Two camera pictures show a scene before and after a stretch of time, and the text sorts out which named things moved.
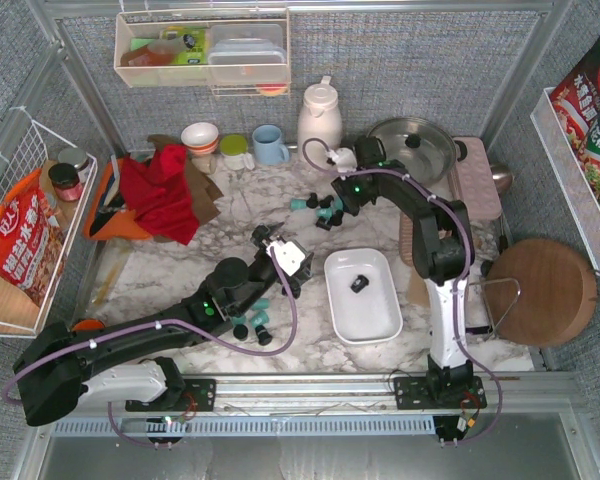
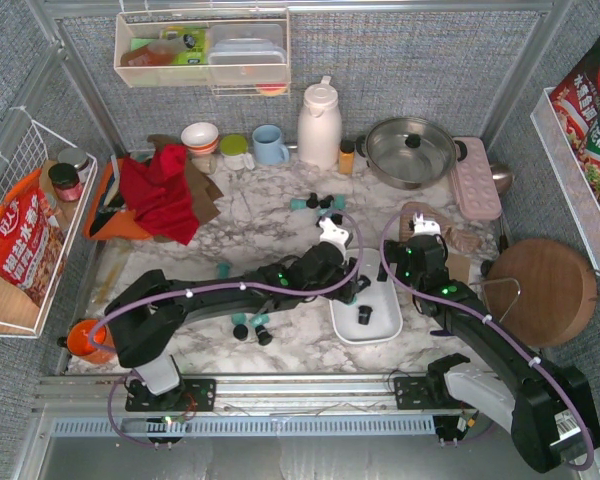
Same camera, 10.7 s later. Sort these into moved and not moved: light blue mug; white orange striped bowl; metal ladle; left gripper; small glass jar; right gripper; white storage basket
Moved: right gripper; left gripper
Not moved: metal ladle; white orange striped bowl; light blue mug; white storage basket; small glass jar
